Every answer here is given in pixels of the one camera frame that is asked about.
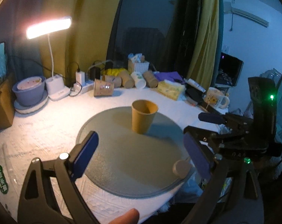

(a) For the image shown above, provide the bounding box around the plain brown paper cup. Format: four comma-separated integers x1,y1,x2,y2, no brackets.
131,100,159,134

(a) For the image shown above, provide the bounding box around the brown paper cup right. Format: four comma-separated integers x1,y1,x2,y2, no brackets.
142,70,159,88

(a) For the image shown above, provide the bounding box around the white green-print paper cup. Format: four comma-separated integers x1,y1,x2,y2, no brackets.
131,72,146,90

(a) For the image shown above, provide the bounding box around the brown paper cup middle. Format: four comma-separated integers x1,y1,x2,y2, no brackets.
119,70,134,89

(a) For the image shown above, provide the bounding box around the patterned brown paper cup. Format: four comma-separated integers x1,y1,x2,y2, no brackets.
93,79,114,97

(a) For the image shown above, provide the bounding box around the patterned paper cup behind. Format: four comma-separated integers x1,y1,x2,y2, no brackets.
102,75,122,88

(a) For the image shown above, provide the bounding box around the left hand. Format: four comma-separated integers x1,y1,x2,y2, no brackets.
109,208,139,224

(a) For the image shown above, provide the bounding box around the white cartoon mug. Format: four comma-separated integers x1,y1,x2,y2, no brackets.
204,87,230,109

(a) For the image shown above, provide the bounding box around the small beige bottle cap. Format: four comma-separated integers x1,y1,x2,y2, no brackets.
172,160,193,179

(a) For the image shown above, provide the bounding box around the black box on table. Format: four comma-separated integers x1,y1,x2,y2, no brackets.
185,84,205,106

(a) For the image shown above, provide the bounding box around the black monitor screen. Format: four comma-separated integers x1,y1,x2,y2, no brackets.
215,52,244,87

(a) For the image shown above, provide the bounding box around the white tube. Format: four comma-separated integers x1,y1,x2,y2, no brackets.
187,78,206,93

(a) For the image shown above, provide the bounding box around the yellow curtain right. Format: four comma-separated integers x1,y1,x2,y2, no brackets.
187,0,219,89

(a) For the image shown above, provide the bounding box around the yellow curtain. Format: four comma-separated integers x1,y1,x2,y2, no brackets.
39,0,120,86
187,0,219,89

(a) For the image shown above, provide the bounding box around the purple cloth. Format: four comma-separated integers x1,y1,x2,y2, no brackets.
154,71,184,84

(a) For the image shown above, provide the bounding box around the round grey placemat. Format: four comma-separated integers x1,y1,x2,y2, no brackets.
76,107,189,198

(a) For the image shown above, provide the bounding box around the white scalloped plate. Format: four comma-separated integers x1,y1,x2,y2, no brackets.
14,89,49,115

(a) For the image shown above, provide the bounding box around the brown cardboard box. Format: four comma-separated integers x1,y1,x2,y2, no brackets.
0,73,16,130

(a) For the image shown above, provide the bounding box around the white plastic basket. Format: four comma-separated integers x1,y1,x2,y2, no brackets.
128,60,150,73

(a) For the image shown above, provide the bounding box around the purple bowl with dish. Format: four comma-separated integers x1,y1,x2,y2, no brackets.
12,76,46,106

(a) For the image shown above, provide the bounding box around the white LED desk lamp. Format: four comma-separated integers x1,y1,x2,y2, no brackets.
26,16,72,101

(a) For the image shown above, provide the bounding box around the white power strip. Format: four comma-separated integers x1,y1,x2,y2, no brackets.
71,80,94,95

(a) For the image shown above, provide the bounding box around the white phone charger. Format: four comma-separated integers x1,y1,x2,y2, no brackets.
75,71,85,86

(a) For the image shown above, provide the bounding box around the yellow plastic bag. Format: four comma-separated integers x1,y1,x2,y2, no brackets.
102,68,128,76

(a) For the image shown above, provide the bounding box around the black power adapter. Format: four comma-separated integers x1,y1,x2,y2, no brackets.
89,67,101,81

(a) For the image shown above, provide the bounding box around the yellow curtain left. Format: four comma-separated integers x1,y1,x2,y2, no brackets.
39,0,120,86

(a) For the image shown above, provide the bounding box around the wall air conditioner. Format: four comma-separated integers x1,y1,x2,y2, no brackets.
224,1,269,27

